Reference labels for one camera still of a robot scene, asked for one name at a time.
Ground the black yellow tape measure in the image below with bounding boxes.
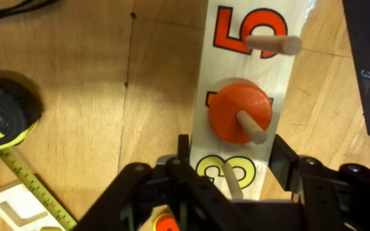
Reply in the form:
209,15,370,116
0,79,79,231

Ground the wooden number peg board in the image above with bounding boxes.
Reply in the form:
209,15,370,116
189,0,318,203

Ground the white wooden shape board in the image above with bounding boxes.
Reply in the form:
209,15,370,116
0,179,67,231

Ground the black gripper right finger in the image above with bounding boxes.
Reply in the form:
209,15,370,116
270,134,370,231

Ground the black strap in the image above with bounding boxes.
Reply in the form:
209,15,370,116
0,0,60,34

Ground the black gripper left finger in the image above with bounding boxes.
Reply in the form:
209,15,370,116
74,134,241,231

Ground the orange wooden disc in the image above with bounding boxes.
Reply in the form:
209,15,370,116
207,83,273,146
155,215,180,231

